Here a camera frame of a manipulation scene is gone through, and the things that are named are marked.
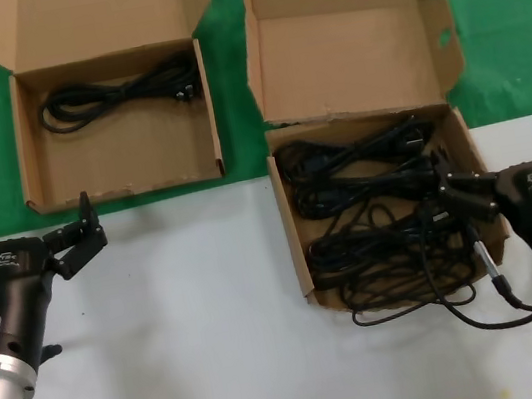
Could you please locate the thin black tangled cable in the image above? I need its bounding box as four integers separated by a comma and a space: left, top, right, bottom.
301, 189, 490, 337

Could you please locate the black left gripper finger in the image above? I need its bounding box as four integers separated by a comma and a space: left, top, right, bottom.
35, 187, 115, 284

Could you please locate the cardboard box with torn edge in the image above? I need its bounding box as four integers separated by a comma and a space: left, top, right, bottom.
233, 0, 519, 320

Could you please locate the green table cloth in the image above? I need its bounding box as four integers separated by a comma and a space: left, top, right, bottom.
0, 0, 532, 238

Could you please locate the black power cable bundle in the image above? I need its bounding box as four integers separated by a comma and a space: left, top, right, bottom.
291, 153, 452, 226

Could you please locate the cardboard box with round-hole lid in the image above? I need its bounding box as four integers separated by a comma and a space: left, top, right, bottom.
0, 0, 243, 222

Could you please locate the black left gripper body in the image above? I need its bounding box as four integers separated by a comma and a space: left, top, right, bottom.
0, 230, 74, 373

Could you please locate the black cable with silver connector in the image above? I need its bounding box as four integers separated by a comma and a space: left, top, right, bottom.
429, 227, 532, 338

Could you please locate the black power cable round plug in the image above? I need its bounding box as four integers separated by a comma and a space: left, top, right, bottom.
269, 111, 443, 188

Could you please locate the black connector plug stub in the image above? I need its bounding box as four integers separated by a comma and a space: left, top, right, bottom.
38, 342, 65, 366

